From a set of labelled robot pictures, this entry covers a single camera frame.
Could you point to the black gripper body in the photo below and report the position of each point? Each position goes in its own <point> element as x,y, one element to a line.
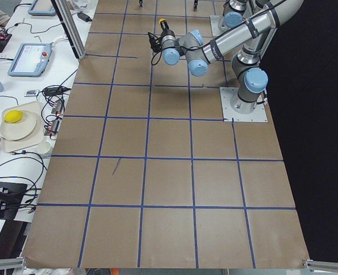
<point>165,31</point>

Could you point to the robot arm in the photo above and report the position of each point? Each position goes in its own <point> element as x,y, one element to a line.
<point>235,12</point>
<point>251,40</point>

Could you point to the black power adapter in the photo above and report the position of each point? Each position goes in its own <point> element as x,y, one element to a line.
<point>84,17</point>

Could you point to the far teach pendant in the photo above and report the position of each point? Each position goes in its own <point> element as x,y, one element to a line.
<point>41,8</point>

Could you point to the teach pendant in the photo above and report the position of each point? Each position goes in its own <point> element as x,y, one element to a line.
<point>31,60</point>
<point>41,8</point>

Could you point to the near teach pendant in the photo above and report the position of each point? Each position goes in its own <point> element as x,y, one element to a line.
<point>31,60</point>

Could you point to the white paper cup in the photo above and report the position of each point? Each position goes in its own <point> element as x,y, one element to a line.
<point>44,149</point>

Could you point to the beige plate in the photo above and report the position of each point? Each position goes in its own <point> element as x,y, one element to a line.
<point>21,129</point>

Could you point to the yellow lemon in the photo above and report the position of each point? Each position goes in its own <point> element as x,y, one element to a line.
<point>13,116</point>

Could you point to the beige tray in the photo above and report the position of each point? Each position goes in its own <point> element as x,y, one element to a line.
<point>36,137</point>

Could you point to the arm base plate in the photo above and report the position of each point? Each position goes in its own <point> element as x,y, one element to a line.
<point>236,110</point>
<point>216,25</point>

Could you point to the aluminium frame post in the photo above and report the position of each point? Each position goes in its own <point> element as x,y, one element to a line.
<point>69,26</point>

